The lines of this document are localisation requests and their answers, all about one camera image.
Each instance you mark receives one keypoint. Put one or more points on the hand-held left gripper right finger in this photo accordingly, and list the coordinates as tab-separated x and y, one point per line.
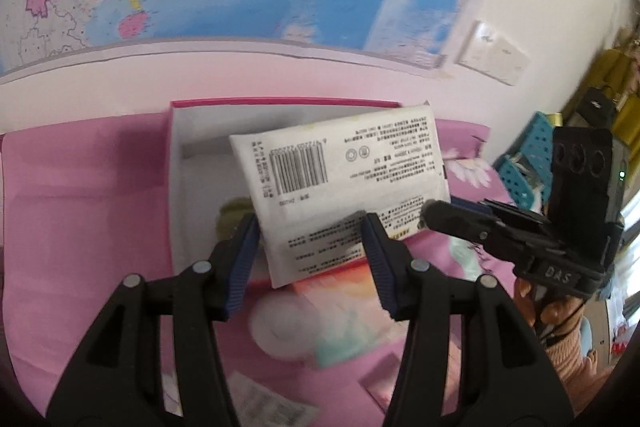
380	257

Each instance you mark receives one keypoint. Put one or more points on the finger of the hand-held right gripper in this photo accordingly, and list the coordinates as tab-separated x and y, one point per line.
515	219
465	227

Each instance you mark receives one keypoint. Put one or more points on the white wall socket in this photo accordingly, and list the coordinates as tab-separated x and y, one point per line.
477	44
510	59

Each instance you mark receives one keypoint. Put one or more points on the yellow hanging garment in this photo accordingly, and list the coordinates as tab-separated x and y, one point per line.
620	77

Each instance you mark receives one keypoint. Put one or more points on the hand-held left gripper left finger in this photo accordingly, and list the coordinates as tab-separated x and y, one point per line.
244	252

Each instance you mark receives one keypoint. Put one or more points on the white wet wipe packet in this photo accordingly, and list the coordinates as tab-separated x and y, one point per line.
380	157

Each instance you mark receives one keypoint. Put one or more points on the white barcode labelled packet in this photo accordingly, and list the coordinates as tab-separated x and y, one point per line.
265	399

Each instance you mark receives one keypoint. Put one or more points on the pink cardboard box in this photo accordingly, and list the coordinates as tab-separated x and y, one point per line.
200	177

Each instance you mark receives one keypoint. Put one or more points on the person's right hand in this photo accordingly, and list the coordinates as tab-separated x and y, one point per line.
552	314

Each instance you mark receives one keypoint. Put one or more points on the pastel tissue pack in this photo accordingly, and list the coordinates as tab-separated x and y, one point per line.
350	307

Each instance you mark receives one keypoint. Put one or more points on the yellow tape roll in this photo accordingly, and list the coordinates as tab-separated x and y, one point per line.
556	119

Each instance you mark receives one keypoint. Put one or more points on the black handbag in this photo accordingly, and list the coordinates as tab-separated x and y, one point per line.
595	107

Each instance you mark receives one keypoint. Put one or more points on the pink floral tissue pack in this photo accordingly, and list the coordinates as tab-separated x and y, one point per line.
380	377

